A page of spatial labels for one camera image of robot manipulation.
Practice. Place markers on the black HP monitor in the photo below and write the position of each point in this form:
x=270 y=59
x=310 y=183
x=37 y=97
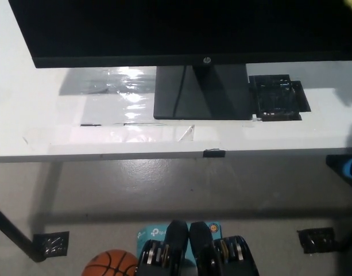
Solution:
x=164 y=28

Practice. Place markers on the small black tape strip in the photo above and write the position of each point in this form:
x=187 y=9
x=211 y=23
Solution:
x=213 y=153

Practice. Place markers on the clear plastic film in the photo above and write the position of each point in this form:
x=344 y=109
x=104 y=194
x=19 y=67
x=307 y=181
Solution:
x=129 y=95

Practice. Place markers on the teal tp-link box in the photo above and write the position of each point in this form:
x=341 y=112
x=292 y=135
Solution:
x=152 y=231

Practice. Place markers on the orange basketball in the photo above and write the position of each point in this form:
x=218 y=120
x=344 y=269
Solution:
x=111 y=264

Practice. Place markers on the black box with blue item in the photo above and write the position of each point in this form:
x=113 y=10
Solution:
x=335 y=164

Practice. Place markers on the black floor tape patch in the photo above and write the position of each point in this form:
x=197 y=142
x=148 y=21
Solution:
x=316 y=240
x=51 y=243

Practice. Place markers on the black table leg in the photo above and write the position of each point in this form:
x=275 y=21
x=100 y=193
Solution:
x=12 y=231
x=349 y=240

